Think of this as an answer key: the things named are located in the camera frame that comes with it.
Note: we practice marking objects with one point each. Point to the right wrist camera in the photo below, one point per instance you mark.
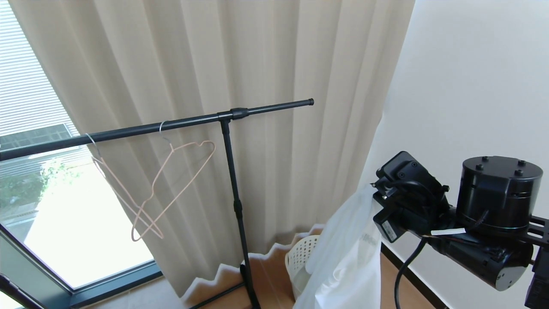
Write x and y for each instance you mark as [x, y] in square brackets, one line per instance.
[411, 176]

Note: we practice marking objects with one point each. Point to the beige curtain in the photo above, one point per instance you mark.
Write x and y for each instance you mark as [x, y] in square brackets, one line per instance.
[279, 51]

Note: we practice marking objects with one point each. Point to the black clothes rack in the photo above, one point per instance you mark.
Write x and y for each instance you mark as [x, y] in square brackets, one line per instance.
[233, 113]

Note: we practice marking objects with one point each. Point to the pink clothes hanger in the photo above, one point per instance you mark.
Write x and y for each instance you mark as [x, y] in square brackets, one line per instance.
[171, 148]
[128, 201]

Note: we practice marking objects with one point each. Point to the white laundry basket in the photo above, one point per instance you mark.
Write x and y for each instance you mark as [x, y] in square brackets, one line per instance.
[300, 253]

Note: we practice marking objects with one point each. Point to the window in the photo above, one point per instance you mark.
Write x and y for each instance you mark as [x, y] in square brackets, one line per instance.
[25, 86]

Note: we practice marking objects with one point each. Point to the white printed t-shirt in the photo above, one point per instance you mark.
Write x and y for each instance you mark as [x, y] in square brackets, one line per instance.
[343, 266]

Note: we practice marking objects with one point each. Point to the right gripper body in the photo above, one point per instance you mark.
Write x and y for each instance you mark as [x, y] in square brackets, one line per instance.
[493, 257]

